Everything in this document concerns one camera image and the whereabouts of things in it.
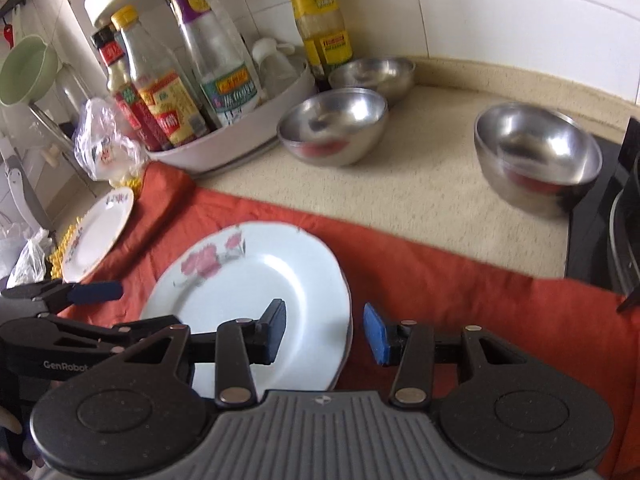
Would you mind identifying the black stove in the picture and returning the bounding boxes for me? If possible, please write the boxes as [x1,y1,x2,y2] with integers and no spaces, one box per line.
[564,117,640,313]

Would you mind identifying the red cap sauce bottle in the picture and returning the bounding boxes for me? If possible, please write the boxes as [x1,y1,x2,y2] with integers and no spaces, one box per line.
[91,27,173,152]

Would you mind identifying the dark pot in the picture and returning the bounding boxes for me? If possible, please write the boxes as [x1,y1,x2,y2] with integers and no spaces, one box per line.
[606,152,640,297]

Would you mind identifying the white cup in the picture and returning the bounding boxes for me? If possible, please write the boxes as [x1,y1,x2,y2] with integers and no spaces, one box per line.
[251,37,310,102]

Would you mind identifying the green hanging pot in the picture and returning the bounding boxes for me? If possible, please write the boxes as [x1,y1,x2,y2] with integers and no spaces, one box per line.
[0,34,60,107]

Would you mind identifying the large white floral plate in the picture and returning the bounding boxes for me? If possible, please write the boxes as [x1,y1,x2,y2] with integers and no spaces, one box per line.
[140,221,354,395]

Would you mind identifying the yellow corn kernels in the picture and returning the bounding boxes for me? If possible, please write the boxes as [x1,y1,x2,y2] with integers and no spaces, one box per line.
[46,172,144,282]

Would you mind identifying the white spatula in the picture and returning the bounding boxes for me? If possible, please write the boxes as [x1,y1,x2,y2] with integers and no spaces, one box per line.
[4,157,52,233]

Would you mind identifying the yellow cap sauce bottle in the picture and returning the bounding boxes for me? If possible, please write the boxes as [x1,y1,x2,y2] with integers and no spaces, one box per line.
[110,5,211,149]

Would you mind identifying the stainless steel bowl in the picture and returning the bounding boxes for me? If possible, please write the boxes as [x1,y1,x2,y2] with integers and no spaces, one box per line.
[473,102,604,219]
[328,57,417,107]
[277,87,390,167]

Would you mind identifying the person's left hand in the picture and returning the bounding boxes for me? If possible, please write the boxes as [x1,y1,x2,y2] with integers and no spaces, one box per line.
[0,404,25,435]

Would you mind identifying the small white floral plate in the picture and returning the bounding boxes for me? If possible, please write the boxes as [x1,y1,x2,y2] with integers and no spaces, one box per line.
[60,187,136,284]

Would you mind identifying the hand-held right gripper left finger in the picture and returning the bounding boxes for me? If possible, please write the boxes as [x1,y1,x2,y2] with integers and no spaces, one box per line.
[120,298,288,407]

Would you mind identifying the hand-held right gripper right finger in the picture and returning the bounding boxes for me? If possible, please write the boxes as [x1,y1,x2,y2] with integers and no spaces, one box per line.
[363,302,528,407]

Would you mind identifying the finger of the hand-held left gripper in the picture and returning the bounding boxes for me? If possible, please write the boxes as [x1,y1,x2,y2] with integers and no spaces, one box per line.
[0,281,124,318]
[0,313,182,360]

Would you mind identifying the green yellow label bottle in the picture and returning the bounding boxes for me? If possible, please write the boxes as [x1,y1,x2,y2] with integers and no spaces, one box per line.
[283,0,356,92]

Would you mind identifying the white two-tier condiment rack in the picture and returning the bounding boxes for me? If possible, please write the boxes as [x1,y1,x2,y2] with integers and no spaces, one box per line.
[83,0,321,174]

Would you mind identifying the purple label clear bottle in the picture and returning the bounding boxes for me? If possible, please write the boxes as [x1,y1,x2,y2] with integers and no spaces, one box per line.
[160,0,267,129]

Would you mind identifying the orange cloth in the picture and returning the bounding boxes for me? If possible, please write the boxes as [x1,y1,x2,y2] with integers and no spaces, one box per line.
[57,162,640,480]

